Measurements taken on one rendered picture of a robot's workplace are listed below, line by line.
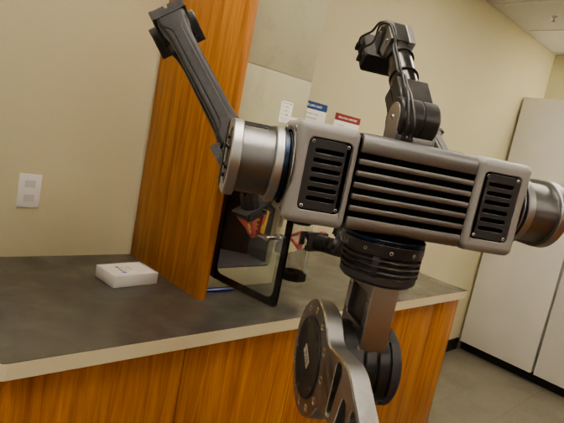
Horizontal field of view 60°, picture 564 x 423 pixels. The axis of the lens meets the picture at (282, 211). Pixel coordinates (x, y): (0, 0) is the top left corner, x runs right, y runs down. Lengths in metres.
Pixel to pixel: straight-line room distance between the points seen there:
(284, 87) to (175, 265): 0.72
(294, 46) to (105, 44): 0.65
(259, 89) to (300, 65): 0.20
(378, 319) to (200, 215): 0.88
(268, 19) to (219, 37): 0.18
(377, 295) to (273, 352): 0.87
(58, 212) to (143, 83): 0.56
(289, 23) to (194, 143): 0.52
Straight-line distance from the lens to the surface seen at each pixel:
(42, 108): 1.80
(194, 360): 1.44
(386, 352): 0.86
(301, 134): 0.72
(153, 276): 1.67
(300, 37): 1.78
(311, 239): 1.68
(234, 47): 1.54
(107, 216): 1.94
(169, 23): 1.09
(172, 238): 1.71
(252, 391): 1.65
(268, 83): 1.69
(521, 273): 4.34
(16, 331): 1.31
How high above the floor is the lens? 1.49
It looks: 8 degrees down
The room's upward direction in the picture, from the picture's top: 11 degrees clockwise
